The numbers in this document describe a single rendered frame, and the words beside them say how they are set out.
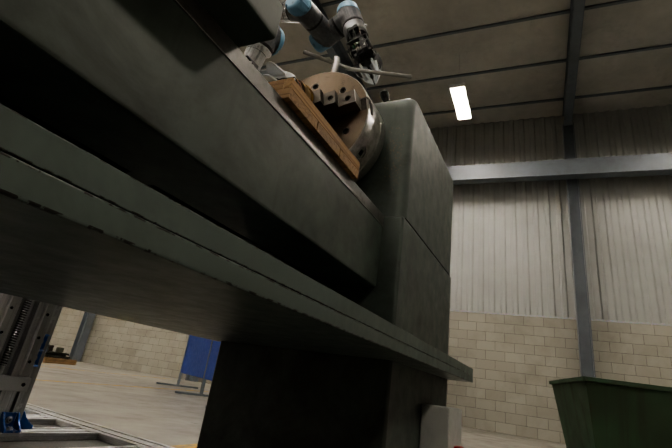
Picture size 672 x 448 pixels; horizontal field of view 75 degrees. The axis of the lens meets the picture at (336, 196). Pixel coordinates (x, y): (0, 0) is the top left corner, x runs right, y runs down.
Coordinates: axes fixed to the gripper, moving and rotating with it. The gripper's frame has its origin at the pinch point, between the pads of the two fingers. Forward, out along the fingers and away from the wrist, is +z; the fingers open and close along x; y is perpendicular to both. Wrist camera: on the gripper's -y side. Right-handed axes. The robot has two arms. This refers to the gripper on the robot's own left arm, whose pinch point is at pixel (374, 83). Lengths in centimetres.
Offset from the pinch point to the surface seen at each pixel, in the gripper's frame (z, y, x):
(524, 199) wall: -368, -982, 139
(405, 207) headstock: 44.1, 0.4, -3.2
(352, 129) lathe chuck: 27.3, 17.3, -7.0
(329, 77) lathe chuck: 7.4, 17.3, -9.0
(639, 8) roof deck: -505, -659, 434
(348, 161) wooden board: 44, 29, -7
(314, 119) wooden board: 44, 45, -7
